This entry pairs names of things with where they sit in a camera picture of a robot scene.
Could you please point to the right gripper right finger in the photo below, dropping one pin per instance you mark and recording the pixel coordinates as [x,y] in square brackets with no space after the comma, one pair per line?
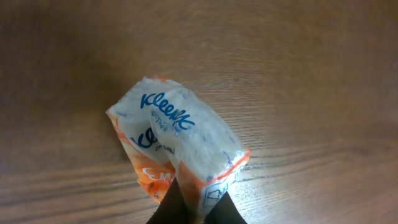
[224,212]

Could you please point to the orange tissue pack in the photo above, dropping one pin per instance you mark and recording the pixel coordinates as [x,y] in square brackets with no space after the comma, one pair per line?
[171,135]

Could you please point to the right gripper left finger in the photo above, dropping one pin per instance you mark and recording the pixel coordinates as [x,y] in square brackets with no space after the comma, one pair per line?
[172,209]

